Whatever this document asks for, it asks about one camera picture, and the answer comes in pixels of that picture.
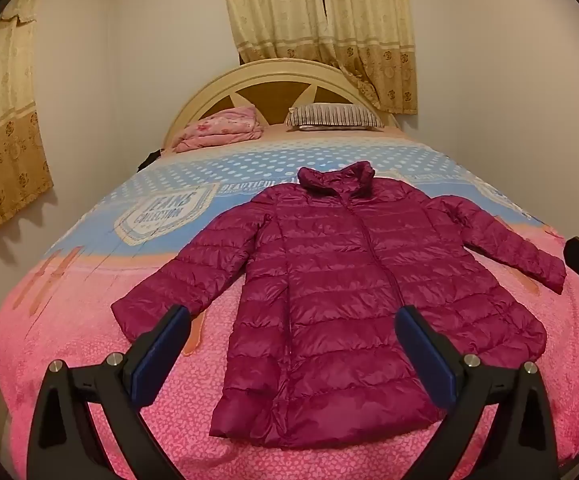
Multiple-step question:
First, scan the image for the bed with pink-blue sheet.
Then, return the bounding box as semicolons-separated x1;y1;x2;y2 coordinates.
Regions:
0;125;579;480

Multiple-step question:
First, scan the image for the magenta quilted down jacket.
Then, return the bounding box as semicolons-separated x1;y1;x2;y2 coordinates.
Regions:
111;161;567;451

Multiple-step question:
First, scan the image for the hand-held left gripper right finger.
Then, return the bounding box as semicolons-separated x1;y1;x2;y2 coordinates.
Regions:
393;304;573;480

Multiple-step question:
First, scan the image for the beige floral curtain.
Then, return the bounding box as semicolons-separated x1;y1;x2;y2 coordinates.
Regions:
319;0;417;117
218;0;331;66
0;7;54;263

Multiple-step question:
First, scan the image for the cream wooden bed headboard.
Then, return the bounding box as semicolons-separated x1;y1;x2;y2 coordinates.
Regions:
164;58;401;150

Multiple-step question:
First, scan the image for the dark cloth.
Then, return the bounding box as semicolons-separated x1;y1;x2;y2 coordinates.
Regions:
137;149;166;172

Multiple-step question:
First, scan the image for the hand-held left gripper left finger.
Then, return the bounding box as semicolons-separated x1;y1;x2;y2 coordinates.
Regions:
26;304;193;480

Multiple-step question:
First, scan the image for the folded pink floral quilt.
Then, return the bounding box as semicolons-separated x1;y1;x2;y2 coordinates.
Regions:
174;106;264;154

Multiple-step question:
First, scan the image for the striped pillow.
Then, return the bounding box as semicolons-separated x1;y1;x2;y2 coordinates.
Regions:
284;103;385;132

